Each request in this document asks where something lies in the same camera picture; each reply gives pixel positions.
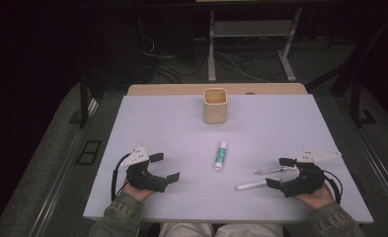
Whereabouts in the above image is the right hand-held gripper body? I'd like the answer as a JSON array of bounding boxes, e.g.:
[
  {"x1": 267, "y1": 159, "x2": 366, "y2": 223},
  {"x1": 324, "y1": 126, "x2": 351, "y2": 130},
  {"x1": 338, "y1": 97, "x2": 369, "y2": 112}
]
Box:
[{"x1": 279, "y1": 149, "x2": 343, "y2": 198}]

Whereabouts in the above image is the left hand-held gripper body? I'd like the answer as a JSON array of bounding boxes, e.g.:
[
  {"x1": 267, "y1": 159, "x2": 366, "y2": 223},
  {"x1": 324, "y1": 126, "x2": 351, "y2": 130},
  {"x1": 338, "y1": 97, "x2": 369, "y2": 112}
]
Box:
[{"x1": 120, "y1": 146, "x2": 169, "y2": 194}]

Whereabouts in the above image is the translucent frosted pen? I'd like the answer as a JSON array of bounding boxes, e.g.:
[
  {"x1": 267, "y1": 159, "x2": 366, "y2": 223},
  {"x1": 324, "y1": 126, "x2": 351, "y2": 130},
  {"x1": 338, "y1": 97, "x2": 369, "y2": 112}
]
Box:
[{"x1": 254, "y1": 165, "x2": 299, "y2": 176}]

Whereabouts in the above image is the person's left hand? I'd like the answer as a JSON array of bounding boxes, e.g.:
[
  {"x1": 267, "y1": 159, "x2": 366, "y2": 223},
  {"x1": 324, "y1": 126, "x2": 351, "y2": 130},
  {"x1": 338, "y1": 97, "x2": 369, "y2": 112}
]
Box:
[{"x1": 121, "y1": 179, "x2": 155, "y2": 202}]

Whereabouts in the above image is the person's right hand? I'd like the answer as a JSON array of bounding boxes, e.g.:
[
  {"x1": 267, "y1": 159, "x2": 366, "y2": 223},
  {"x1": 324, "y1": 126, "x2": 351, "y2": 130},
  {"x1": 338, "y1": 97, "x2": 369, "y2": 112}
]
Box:
[{"x1": 293, "y1": 184, "x2": 336, "y2": 211}]

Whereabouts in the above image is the white pen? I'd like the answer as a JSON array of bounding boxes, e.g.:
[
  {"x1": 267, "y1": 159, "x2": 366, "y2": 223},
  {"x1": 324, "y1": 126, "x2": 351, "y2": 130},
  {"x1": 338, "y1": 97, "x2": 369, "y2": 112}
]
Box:
[{"x1": 234, "y1": 180, "x2": 269, "y2": 193}]

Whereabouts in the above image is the white green glue stick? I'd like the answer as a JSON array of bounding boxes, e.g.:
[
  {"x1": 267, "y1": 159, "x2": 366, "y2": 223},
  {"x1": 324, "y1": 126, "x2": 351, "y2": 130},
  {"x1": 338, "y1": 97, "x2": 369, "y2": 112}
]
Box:
[{"x1": 213, "y1": 141, "x2": 229, "y2": 172}]

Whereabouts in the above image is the person's right leg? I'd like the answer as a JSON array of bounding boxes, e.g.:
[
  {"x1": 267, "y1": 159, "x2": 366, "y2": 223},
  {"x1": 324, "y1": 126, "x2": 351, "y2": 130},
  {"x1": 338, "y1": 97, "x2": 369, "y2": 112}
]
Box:
[{"x1": 214, "y1": 223, "x2": 283, "y2": 237}]

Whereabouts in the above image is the person's leg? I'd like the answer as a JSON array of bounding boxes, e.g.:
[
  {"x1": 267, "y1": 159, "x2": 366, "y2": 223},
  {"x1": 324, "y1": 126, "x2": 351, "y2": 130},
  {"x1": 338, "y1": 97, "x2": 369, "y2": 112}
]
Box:
[
  {"x1": 158, "y1": 222, "x2": 214, "y2": 237},
  {"x1": 214, "y1": 223, "x2": 283, "y2": 237}
]

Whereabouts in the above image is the person's left leg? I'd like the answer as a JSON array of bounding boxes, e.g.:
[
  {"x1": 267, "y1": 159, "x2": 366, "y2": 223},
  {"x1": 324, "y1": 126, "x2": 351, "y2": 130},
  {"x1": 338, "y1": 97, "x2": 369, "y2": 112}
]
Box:
[{"x1": 158, "y1": 222, "x2": 214, "y2": 237}]

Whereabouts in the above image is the beige square pen holder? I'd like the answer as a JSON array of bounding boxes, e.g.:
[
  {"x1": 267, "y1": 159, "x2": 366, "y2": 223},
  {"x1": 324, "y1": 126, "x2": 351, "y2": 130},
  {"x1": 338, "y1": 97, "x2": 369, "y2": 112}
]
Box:
[{"x1": 203, "y1": 87, "x2": 229, "y2": 125}]

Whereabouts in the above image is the black metal stand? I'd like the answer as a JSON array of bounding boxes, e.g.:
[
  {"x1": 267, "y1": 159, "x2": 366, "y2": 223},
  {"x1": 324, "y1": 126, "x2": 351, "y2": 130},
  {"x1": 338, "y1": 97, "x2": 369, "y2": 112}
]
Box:
[
  {"x1": 349, "y1": 73, "x2": 378, "y2": 128},
  {"x1": 67, "y1": 63, "x2": 101, "y2": 129}
]

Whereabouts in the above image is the white metal stand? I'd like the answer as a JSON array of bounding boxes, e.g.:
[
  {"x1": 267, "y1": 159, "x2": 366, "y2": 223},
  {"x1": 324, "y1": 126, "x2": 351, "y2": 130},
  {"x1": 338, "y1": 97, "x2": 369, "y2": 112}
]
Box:
[{"x1": 207, "y1": 7, "x2": 303, "y2": 83}]

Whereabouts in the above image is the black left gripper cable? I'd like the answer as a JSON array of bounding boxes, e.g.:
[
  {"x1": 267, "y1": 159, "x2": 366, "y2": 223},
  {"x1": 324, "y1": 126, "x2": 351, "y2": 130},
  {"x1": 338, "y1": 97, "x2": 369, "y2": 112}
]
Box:
[{"x1": 111, "y1": 153, "x2": 132, "y2": 202}]

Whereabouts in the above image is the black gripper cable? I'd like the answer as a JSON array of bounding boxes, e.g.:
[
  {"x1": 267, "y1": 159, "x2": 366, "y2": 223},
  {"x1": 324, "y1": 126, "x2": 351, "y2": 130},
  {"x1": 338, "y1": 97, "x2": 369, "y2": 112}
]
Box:
[
  {"x1": 111, "y1": 153, "x2": 132, "y2": 202},
  {"x1": 323, "y1": 169, "x2": 345, "y2": 205}
]

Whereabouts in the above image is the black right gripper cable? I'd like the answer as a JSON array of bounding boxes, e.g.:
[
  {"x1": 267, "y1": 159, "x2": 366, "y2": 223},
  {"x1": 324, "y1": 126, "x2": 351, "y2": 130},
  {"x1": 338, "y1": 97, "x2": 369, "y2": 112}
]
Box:
[{"x1": 323, "y1": 169, "x2": 345, "y2": 205}]

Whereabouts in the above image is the black floor frame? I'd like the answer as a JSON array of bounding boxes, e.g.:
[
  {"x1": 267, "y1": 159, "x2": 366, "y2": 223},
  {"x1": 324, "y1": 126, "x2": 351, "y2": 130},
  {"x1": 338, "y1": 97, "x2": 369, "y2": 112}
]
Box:
[{"x1": 75, "y1": 139, "x2": 103, "y2": 166}]

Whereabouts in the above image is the tangle of black floor cables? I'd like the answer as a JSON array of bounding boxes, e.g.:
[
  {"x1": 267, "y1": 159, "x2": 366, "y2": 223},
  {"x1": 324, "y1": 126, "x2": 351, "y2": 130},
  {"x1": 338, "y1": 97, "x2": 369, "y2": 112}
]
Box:
[{"x1": 138, "y1": 34, "x2": 212, "y2": 85}]

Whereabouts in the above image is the white floor cable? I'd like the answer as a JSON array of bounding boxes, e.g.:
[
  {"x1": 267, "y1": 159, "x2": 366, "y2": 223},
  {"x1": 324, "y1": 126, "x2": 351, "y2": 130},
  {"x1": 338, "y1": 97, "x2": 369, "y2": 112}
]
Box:
[{"x1": 219, "y1": 50, "x2": 270, "y2": 83}]

